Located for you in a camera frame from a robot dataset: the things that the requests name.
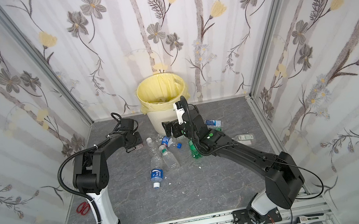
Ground clear bottle blue label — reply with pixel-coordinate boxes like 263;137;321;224
146;137;164;189

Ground white green label bottle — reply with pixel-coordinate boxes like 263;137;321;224
233;133;256;146

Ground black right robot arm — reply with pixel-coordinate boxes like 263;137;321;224
161;96;305;224

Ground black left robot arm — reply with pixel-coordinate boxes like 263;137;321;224
56;113;143;224

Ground green soda bottle upright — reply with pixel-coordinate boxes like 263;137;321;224
188;140;202;159

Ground small blue label bottle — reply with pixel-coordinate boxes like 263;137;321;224
205;119;222;128

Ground adjustable wrench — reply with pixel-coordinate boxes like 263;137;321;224
296;213;328;224

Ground yellow bin liner bag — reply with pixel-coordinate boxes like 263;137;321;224
136;72;190;114

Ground red handled scissors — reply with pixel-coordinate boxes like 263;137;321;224
76;202;91;216

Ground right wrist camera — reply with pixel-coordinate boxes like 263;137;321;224
174;101;185;125

